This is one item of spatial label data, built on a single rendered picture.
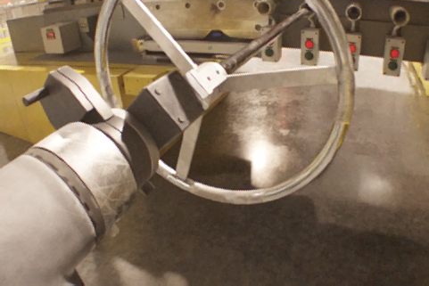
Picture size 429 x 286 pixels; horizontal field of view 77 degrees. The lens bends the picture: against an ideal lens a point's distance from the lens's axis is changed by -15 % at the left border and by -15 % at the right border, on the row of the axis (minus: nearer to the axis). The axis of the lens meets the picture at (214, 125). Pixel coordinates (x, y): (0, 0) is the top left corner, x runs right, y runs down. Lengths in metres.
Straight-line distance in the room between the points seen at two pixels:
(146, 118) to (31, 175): 0.11
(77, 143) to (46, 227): 0.07
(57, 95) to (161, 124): 0.10
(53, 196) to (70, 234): 0.03
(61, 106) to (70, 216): 0.11
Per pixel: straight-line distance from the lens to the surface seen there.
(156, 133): 0.27
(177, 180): 0.52
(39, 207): 0.20
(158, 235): 1.39
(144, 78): 1.38
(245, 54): 0.53
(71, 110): 0.28
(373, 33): 1.37
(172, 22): 1.67
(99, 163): 0.23
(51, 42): 2.24
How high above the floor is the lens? 1.00
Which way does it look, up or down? 28 degrees down
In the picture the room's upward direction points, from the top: 4 degrees counter-clockwise
